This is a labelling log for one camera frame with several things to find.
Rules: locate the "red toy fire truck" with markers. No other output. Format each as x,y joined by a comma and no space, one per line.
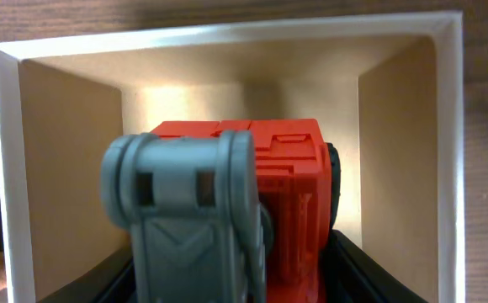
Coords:
223,211

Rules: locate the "white cardboard box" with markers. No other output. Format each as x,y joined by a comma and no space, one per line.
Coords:
386,90

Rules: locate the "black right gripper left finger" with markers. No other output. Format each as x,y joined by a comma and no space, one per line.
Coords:
93,285

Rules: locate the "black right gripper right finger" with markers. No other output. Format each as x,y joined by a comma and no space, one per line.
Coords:
350,275

